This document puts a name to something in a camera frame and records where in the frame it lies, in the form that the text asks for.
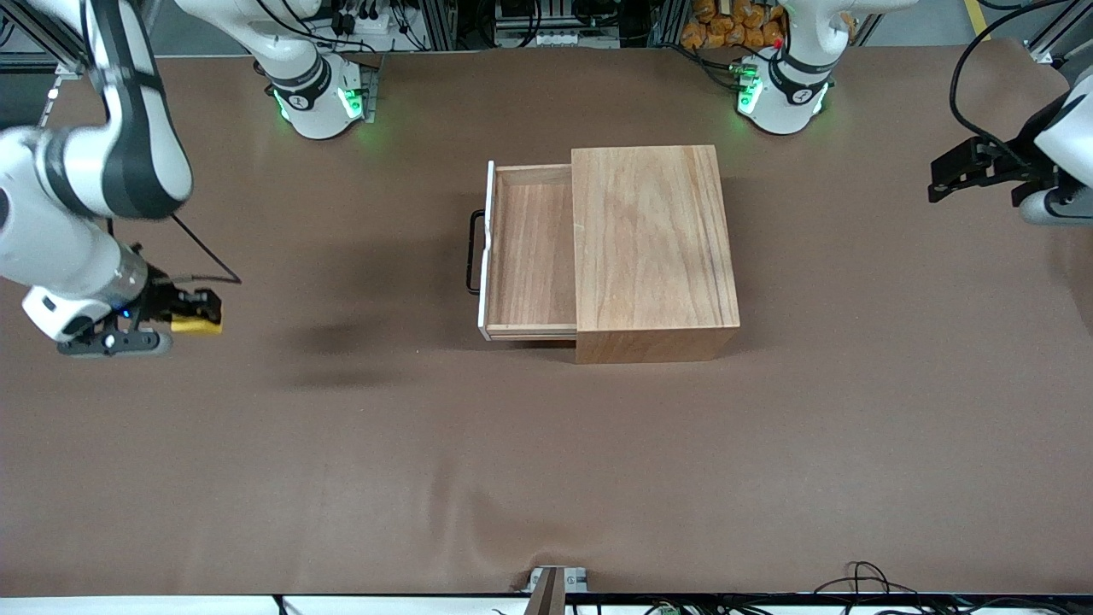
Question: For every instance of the wooden drawer with white front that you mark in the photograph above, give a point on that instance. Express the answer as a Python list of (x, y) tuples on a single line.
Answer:
[(534, 256)]

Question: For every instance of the wooden drawer cabinet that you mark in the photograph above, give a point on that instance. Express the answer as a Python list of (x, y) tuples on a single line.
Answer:
[(657, 256)]

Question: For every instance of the brown table mat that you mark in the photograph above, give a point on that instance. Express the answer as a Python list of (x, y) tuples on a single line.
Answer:
[(546, 470)]

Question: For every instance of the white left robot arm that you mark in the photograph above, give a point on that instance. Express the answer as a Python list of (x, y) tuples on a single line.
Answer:
[(794, 94)]

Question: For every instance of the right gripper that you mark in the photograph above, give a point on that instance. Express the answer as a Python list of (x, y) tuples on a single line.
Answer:
[(160, 296)]

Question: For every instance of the yellow wooden block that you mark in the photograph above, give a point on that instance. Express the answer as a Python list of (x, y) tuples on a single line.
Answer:
[(201, 326)]

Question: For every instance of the white power strip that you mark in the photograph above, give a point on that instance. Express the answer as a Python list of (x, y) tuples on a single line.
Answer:
[(376, 24)]

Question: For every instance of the aluminium frame post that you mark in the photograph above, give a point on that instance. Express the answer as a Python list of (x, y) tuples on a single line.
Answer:
[(1050, 49), (43, 34), (440, 26)]

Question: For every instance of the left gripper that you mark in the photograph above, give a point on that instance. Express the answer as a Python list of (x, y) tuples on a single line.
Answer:
[(1013, 168)]

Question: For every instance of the orange objects pile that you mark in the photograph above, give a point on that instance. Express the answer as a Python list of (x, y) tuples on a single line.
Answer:
[(726, 26)]

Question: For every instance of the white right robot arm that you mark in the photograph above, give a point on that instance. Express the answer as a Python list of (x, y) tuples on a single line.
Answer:
[(51, 239)]

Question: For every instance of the silver table edge clamp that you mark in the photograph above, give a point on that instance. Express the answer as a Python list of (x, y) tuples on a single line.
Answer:
[(559, 581)]

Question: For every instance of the aluminium table side rail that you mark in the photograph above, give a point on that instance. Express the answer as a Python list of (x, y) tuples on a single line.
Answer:
[(49, 98)]

